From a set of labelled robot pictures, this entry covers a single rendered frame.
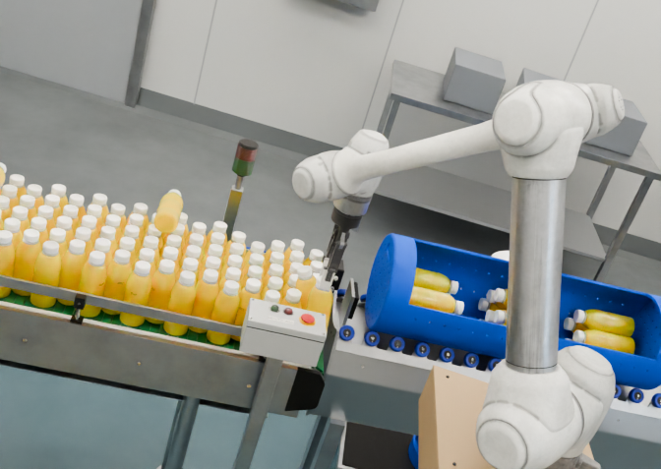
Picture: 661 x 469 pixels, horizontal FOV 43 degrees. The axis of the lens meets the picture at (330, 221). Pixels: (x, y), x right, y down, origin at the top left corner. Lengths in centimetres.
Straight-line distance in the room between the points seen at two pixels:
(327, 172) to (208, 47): 393
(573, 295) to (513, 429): 113
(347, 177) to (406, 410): 93
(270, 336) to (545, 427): 75
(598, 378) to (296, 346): 73
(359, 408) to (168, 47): 372
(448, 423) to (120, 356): 90
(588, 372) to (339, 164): 69
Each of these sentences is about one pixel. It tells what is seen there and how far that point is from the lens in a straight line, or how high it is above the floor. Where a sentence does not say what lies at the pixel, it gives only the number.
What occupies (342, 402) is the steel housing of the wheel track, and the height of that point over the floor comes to 72.
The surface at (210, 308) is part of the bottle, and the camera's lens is 229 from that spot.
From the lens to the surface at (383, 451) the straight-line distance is 334.
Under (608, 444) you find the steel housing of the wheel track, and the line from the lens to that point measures 279.
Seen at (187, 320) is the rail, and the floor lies 97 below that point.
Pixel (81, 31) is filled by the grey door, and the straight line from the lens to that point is 594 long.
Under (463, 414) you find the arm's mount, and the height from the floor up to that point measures 112.
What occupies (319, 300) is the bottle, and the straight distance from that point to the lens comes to 222.
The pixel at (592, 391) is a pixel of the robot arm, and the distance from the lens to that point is 185.
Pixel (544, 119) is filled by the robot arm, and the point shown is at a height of 187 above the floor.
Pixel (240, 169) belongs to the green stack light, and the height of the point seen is 118.
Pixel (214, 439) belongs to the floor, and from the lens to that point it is 337.
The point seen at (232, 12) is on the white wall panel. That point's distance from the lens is 566.
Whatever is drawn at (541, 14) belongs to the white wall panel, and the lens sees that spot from 559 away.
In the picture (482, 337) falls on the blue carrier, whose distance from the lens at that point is 241.
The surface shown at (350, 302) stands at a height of 103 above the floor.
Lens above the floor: 228
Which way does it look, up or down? 26 degrees down
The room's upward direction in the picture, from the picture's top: 18 degrees clockwise
